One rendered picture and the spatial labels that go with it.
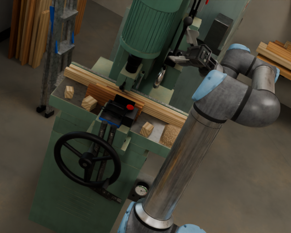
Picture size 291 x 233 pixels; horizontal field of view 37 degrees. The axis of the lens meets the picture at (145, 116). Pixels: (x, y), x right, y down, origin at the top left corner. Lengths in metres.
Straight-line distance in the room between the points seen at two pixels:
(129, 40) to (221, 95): 0.56
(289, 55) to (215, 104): 2.49
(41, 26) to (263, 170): 1.99
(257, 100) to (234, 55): 0.58
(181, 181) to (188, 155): 0.11
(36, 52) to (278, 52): 1.90
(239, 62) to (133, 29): 0.47
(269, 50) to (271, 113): 2.38
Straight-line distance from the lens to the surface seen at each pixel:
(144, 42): 1.73
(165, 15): 1.68
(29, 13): 3.28
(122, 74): 1.87
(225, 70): 1.84
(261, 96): 1.35
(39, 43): 3.39
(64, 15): 2.77
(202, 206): 3.01
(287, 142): 3.99
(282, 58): 3.73
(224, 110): 1.33
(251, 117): 1.33
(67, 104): 1.91
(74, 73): 2.00
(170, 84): 2.07
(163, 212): 1.55
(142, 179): 2.10
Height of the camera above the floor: 2.13
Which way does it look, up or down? 39 degrees down
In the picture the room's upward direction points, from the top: 24 degrees clockwise
